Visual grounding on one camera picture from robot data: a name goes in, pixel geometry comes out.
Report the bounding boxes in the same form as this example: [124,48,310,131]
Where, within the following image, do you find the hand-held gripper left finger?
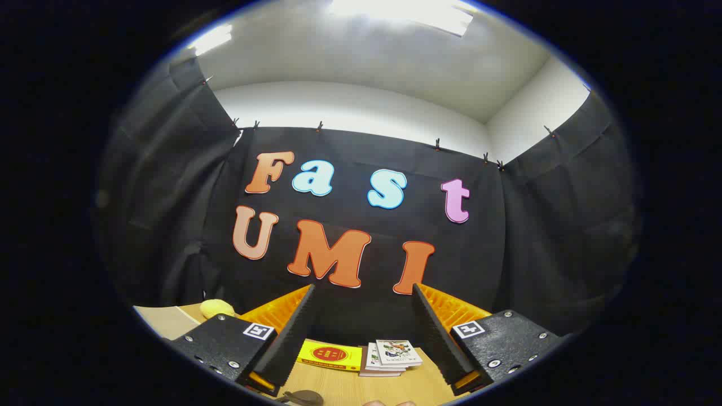
[168,284,316,397]

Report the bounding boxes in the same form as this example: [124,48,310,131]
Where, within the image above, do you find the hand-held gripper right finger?
[411,283,566,396]

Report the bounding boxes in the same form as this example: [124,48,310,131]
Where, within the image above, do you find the brown shoe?
[275,389,325,406]

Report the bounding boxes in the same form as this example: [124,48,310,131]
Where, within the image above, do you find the yellow book with red circle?
[296,339,363,372]

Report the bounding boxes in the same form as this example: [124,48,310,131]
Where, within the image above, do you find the white illustrated book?
[375,339,424,367]

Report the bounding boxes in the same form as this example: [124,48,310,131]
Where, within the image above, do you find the yellow round plush cushion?
[200,299,237,320]

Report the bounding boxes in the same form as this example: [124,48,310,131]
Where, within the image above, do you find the black backdrop cloth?
[93,56,644,347]

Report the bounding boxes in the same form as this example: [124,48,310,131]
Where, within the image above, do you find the row of black clips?
[202,76,592,170]

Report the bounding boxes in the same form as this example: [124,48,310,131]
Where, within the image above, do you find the ceiling light panel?
[327,0,476,38]
[188,24,234,56]

